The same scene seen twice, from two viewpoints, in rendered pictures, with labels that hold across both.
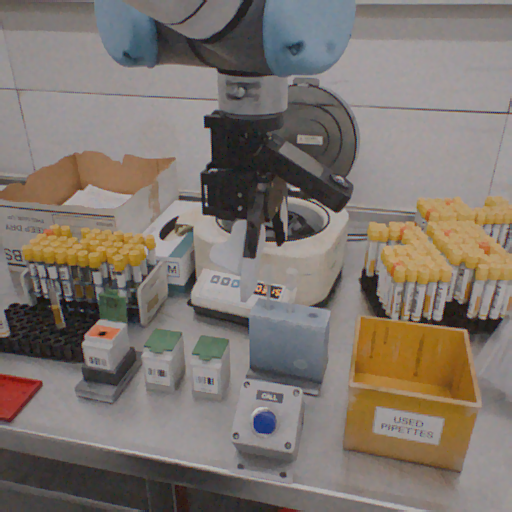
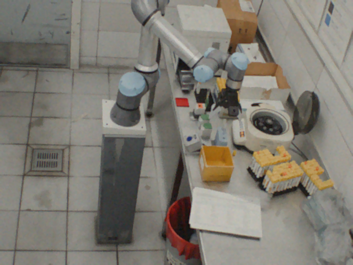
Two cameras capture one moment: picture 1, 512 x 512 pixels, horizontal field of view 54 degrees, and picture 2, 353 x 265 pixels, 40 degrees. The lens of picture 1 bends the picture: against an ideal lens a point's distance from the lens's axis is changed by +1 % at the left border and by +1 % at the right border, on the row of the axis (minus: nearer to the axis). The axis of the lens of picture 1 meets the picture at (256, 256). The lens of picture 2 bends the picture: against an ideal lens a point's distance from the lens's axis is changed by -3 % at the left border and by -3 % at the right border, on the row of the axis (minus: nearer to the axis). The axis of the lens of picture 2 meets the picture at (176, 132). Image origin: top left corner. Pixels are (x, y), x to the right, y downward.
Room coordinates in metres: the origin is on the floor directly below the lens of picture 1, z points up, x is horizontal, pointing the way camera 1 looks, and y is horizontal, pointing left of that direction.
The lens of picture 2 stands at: (-0.50, -1.56, 2.51)
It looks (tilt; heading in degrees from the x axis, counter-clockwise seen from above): 41 degrees down; 62
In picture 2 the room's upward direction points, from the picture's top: 11 degrees clockwise
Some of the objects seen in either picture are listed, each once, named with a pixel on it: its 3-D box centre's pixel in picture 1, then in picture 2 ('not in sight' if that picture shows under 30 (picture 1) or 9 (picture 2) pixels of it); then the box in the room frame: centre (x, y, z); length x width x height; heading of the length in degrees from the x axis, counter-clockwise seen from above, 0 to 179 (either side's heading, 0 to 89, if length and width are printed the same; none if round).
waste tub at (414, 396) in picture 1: (406, 387); (215, 163); (0.46, -0.18, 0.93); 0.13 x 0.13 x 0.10; 76
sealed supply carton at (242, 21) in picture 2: not in sight; (235, 20); (1.11, 0.98, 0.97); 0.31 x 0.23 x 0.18; 70
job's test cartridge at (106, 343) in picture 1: (107, 350); (199, 110); (0.53, 0.20, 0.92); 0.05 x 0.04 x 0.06; 165
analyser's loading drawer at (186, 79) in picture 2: not in sight; (185, 74); (0.57, 0.50, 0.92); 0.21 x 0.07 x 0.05; 77
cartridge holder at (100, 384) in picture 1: (110, 366); (198, 114); (0.53, 0.20, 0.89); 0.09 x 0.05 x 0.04; 165
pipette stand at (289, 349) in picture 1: (289, 342); (220, 141); (0.54, -0.04, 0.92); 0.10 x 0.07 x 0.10; 72
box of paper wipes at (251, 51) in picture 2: not in sight; (251, 53); (1.06, 0.64, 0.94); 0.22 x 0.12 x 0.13; 81
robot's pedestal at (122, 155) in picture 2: not in sight; (118, 182); (0.15, 0.23, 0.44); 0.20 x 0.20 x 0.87; 77
